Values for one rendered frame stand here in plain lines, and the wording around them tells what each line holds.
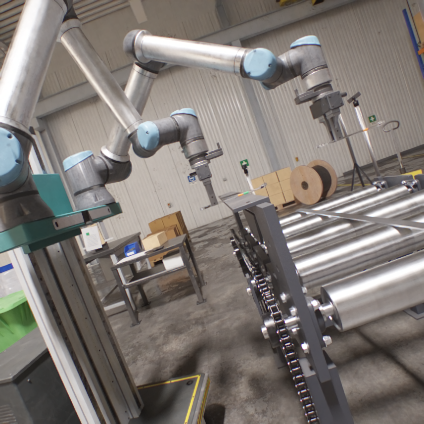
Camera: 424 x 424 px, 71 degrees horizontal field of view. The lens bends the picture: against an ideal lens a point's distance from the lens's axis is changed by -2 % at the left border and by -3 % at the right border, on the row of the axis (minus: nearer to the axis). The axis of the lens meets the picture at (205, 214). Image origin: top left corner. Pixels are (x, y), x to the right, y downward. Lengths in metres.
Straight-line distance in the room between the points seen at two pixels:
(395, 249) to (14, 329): 2.99
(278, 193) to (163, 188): 4.57
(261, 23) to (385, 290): 11.67
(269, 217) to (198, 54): 0.69
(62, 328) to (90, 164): 0.71
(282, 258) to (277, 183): 8.07
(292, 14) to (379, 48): 3.53
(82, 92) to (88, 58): 10.77
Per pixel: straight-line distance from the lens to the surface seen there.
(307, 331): 0.73
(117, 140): 1.56
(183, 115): 1.11
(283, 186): 8.74
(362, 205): 1.74
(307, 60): 1.15
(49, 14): 1.16
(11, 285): 7.61
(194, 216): 11.38
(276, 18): 12.36
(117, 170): 1.61
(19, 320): 3.26
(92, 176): 1.50
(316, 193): 7.76
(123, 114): 1.20
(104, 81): 1.23
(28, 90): 1.04
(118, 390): 1.70
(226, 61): 1.10
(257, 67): 1.04
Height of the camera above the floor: 1.23
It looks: 4 degrees down
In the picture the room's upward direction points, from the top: 20 degrees counter-clockwise
